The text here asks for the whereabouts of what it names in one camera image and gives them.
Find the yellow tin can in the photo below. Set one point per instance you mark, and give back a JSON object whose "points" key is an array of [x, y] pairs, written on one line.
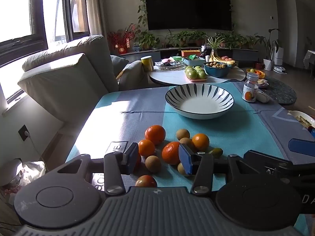
{"points": [[147, 64]]}

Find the round white coffee table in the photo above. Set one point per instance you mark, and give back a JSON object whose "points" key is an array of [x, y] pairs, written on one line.
{"points": [[172, 75]]}

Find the small orange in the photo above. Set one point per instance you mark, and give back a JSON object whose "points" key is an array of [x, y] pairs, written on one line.
{"points": [[147, 148]]}

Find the striped white ceramic bowl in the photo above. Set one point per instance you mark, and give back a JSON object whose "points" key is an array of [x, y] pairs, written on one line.
{"points": [[199, 100]]}

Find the yellow cushion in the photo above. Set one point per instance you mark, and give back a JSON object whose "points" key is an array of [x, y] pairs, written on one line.
{"points": [[120, 74]]}

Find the spider plant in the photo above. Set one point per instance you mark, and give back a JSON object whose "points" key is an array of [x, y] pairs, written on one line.
{"points": [[214, 43]]}

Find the black flat television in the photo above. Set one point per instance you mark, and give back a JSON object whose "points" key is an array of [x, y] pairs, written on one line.
{"points": [[189, 5]]}

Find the clear bottle with orange label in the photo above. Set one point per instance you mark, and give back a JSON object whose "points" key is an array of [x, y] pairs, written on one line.
{"points": [[250, 91]]}

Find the red tomato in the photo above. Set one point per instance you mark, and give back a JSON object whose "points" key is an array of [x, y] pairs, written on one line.
{"points": [[146, 181]]}

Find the crumpled plastic bag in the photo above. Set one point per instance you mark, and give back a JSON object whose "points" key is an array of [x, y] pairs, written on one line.
{"points": [[32, 172]]}

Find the light blue container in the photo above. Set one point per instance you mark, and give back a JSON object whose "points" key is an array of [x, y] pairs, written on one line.
{"points": [[194, 61]]}

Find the red festive plant decoration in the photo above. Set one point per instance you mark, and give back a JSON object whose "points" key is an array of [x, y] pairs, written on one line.
{"points": [[121, 38]]}

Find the grey cushion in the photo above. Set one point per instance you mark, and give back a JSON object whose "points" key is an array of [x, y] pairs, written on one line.
{"points": [[118, 64]]}

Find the small green fruit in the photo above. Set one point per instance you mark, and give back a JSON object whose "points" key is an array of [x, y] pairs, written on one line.
{"points": [[217, 152]]}

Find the hanging vine plant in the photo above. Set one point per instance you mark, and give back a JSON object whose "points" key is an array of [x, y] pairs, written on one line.
{"points": [[142, 5]]}

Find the smooth round orange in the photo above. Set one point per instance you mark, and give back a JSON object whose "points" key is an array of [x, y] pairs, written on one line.
{"points": [[200, 141]]}

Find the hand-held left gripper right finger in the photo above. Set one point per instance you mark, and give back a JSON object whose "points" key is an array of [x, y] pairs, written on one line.
{"points": [[185, 161]]}

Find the dimpled tangerine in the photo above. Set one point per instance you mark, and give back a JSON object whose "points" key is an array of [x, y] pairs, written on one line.
{"points": [[171, 153]]}

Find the pile of green apples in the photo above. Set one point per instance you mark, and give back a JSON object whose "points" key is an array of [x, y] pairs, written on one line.
{"points": [[195, 73]]}

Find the orange box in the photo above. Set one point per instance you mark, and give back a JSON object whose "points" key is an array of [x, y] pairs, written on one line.
{"points": [[190, 53]]}

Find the glass snack tray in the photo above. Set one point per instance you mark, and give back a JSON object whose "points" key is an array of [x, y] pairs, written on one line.
{"points": [[171, 64]]}

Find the white plate with snacks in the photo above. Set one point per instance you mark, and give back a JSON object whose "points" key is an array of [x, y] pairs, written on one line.
{"points": [[301, 118]]}

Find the large orange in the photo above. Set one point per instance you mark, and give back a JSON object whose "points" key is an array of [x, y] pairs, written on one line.
{"points": [[155, 134]]}

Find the pink round fruit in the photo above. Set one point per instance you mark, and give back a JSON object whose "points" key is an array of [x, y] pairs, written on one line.
{"points": [[227, 59]]}

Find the tall plant in white pot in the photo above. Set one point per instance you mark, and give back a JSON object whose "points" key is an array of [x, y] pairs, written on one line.
{"points": [[268, 46]]}

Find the pile of longans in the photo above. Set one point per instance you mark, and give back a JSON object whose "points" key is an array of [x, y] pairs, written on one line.
{"points": [[216, 65]]}

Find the beige curtain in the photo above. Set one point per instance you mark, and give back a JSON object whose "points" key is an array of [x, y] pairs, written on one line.
{"points": [[94, 7]]}

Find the yellow bowl of oranges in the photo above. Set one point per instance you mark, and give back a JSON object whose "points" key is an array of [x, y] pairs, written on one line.
{"points": [[257, 73]]}

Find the small white case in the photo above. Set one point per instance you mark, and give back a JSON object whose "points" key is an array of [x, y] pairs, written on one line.
{"points": [[262, 97]]}

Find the dark framed window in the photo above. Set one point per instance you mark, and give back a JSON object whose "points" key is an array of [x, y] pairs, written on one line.
{"points": [[24, 9]]}

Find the potted green plant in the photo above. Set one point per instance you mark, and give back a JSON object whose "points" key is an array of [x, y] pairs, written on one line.
{"points": [[233, 39], [147, 39], [188, 38]]}

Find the grey television cabinet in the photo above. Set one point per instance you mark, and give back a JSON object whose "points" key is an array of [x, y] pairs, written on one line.
{"points": [[160, 52]]}

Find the beige sofa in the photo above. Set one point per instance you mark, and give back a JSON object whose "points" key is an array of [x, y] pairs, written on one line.
{"points": [[73, 73]]}

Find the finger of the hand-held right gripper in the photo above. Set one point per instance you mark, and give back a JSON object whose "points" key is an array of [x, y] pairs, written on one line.
{"points": [[270, 162], [301, 148]]}

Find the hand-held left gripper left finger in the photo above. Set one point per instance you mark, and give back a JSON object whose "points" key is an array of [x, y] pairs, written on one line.
{"points": [[131, 158]]}

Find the bunch of bananas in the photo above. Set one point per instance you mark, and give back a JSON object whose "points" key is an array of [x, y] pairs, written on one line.
{"points": [[216, 57]]}

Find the blue bowl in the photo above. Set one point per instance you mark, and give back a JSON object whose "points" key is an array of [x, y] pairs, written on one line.
{"points": [[216, 71]]}

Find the wall socket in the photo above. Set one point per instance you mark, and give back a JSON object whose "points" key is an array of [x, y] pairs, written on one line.
{"points": [[24, 132]]}

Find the metal lidded trash bin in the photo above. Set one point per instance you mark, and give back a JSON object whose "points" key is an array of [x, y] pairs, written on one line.
{"points": [[9, 172]]}

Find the dark round rug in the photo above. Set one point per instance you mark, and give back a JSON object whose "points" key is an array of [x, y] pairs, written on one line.
{"points": [[280, 91]]}

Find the blue grey tablecloth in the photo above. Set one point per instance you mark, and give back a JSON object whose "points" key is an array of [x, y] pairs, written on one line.
{"points": [[246, 127]]}

